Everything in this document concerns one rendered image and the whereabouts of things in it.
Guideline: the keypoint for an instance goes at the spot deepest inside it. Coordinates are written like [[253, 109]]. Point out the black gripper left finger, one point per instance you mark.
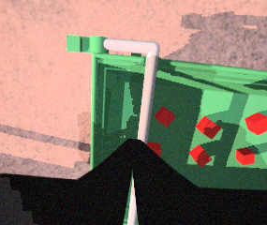
[[97, 198]]

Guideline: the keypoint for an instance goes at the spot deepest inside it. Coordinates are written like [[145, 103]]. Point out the small red block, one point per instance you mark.
[[155, 147], [208, 127], [200, 156], [256, 123], [164, 116], [245, 156]]

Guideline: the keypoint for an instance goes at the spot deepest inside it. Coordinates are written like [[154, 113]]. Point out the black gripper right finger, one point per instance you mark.
[[165, 197]]

